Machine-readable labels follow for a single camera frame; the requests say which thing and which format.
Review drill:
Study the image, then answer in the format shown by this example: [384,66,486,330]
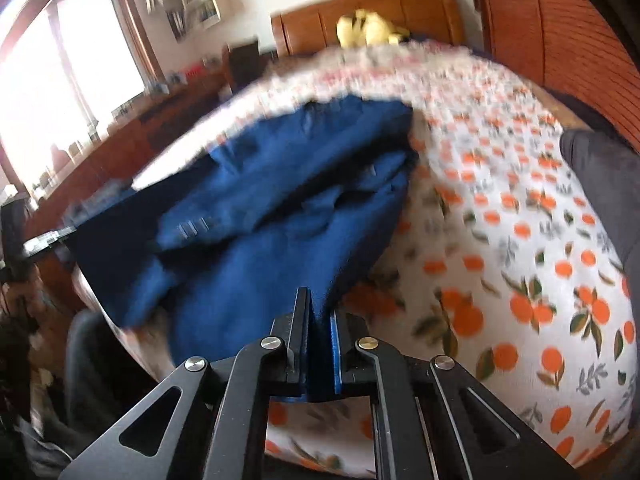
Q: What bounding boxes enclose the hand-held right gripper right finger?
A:
[327,310,581,480]

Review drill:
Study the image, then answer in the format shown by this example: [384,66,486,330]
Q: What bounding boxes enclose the wooden bed with orange-print sheet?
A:
[75,0,636,478]

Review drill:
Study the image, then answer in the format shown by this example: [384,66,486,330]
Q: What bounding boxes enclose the long wooden desk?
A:
[22,67,233,246]

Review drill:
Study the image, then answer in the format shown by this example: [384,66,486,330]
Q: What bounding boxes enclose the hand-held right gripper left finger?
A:
[60,287,314,480]

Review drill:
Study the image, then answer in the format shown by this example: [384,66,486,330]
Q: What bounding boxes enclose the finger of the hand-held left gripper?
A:
[22,225,78,257]

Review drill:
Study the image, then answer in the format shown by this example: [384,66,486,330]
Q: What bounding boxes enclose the wooden louvred wardrobe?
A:
[467,0,640,153]

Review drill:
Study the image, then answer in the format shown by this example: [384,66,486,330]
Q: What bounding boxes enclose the dark cloth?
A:
[0,307,176,480]

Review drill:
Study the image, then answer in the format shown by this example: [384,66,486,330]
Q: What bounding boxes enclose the wooden framed window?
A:
[0,0,163,181]

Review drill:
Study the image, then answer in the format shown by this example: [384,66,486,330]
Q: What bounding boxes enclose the blue blazer jacket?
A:
[65,95,422,367]

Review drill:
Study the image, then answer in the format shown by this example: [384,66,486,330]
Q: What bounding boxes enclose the yellow plush toy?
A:
[336,8,412,49]

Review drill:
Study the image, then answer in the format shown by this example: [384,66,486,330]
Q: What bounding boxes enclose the wooden chair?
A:
[221,39,275,95]

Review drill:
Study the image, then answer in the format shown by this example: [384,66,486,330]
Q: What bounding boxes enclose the floral blanket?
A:
[270,42,506,98]

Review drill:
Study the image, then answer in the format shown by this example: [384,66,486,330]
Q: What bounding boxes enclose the white wall shelf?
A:
[162,0,223,42]

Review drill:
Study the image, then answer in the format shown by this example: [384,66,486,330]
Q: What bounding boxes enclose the grey cloth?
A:
[559,130,640,283]

